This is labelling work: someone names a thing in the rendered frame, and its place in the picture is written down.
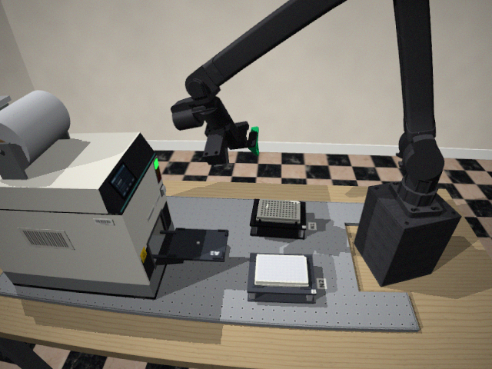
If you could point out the white flat plate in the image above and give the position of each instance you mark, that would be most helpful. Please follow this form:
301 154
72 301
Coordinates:
281 270

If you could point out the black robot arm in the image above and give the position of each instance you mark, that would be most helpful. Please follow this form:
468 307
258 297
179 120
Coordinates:
420 154

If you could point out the grey cylinder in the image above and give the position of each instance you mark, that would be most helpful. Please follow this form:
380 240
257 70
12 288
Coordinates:
33 124

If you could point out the white well plate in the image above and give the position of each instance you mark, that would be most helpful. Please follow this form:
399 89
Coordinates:
280 211

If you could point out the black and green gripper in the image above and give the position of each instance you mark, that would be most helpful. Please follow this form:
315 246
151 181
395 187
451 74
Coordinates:
251 143

